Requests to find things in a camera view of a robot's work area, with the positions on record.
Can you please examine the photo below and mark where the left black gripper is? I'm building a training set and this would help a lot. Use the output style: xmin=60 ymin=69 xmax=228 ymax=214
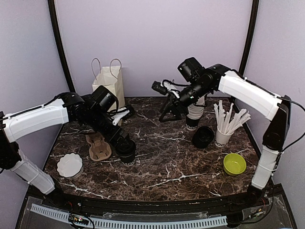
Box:
xmin=86 ymin=108 xmax=132 ymax=149

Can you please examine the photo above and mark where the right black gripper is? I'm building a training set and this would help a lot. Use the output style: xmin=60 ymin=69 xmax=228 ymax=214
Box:
xmin=159 ymin=80 xmax=211 ymax=122

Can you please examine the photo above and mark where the black plastic cup lid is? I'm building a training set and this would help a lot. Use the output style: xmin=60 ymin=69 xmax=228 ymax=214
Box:
xmin=115 ymin=140 xmax=136 ymax=156

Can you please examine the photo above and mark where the black paper coffee cup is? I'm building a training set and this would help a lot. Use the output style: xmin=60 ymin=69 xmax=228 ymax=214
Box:
xmin=119 ymin=154 xmax=135 ymax=166

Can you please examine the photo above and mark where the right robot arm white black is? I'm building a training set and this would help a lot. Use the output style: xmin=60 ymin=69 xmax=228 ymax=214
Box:
xmin=152 ymin=59 xmax=291 ymax=207

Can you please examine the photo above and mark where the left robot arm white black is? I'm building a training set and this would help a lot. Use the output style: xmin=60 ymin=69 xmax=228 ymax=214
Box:
xmin=0 ymin=89 xmax=136 ymax=208

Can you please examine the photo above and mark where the stack of paper cups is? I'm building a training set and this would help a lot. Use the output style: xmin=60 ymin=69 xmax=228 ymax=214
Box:
xmin=186 ymin=96 xmax=205 ymax=131

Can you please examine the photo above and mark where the brown cardboard cup carrier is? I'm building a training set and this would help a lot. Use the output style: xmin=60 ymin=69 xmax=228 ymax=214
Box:
xmin=86 ymin=133 xmax=112 ymax=162

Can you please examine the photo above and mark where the stack of black lids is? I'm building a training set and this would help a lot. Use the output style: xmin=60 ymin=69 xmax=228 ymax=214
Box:
xmin=192 ymin=126 xmax=214 ymax=149

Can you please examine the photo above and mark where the bundle of wrapped straws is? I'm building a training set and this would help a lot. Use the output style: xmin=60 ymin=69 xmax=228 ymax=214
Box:
xmin=213 ymin=100 xmax=251 ymax=135

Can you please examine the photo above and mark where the white cup holding straws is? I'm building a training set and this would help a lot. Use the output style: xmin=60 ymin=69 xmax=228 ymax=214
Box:
xmin=214 ymin=128 xmax=233 ymax=148

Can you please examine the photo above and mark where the white scalloped bowl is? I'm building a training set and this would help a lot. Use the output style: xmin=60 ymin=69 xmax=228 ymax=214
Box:
xmin=57 ymin=153 xmax=83 ymax=180

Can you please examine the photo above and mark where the green bowl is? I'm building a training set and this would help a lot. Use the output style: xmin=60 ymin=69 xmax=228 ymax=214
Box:
xmin=224 ymin=153 xmax=246 ymax=176

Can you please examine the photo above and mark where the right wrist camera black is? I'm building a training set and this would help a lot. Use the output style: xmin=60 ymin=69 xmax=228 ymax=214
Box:
xmin=177 ymin=57 xmax=205 ymax=83

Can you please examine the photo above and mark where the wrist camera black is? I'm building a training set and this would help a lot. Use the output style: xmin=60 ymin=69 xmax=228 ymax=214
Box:
xmin=92 ymin=85 xmax=119 ymax=112
xmin=177 ymin=57 xmax=205 ymax=83

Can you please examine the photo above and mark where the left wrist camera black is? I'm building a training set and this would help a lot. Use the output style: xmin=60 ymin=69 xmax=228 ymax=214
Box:
xmin=92 ymin=85 xmax=119 ymax=112

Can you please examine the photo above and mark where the cream paper bag with handles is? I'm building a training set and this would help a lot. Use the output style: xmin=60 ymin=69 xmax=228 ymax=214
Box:
xmin=91 ymin=58 xmax=125 ymax=108

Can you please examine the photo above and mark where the white cable duct strip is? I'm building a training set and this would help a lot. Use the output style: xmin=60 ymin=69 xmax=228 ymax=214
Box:
xmin=30 ymin=204 xmax=227 ymax=229

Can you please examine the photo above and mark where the right black frame post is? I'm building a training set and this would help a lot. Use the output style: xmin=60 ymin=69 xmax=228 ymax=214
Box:
xmin=237 ymin=0 xmax=260 ymax=74

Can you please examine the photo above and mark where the black frame post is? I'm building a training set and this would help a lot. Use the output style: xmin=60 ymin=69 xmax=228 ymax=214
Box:
xmin=48 ymin=0 xmax=76 ymax=92
xmin=237 ymin=0 xmax=260 ymax=74

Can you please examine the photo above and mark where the left black frame post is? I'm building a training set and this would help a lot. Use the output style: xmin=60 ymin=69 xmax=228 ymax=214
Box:
xmin=48 ymin=0 xmax=76 ymax=92

